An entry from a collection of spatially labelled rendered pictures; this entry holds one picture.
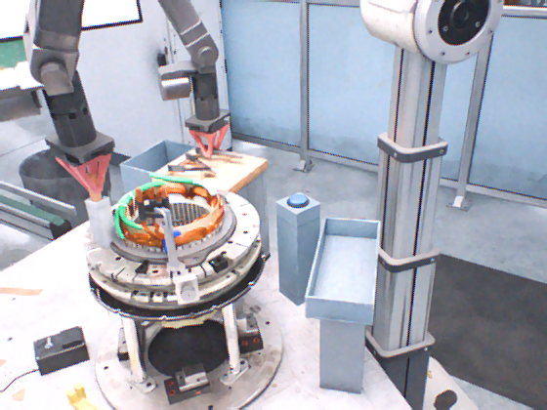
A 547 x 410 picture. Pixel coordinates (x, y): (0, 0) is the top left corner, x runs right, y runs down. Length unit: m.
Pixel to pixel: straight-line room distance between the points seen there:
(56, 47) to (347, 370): 0.74
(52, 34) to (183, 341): 0.72
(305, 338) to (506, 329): 1.42
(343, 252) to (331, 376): 0.24
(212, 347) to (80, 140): 0.55
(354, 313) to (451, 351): 1.49
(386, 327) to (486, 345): 1.13
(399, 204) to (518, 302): 1.58
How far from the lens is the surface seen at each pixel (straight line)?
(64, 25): 0.79
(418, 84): 1.08
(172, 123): 3.39
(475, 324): 2.52
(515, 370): 2.38
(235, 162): 1.33
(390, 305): 1.30
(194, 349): 1.24
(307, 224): 1.21
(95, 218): 1.00
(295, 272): 1.26
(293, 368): 1.18
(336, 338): 1.05
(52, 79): 0.82
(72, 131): 0.90
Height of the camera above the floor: 1.64
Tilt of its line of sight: 30 degrees down
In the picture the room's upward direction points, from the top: 3 degrees counter-clockwise
